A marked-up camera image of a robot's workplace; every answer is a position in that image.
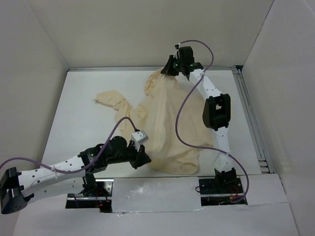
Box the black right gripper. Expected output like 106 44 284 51
161 55 185 76

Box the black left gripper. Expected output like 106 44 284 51
107 141 152 170

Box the cream yellow jacket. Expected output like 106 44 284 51
94 70 213 175

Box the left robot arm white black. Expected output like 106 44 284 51
0 131 151 214

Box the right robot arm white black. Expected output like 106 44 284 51
161 44 237 193

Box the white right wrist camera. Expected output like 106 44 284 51
173 43 182 60

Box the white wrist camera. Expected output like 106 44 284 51
173 43 182 60
131 130 149 149

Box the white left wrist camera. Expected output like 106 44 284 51
131 130 149 149

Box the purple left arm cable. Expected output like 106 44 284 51
0 117 138 209

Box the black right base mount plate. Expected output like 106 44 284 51
195 178 244 207

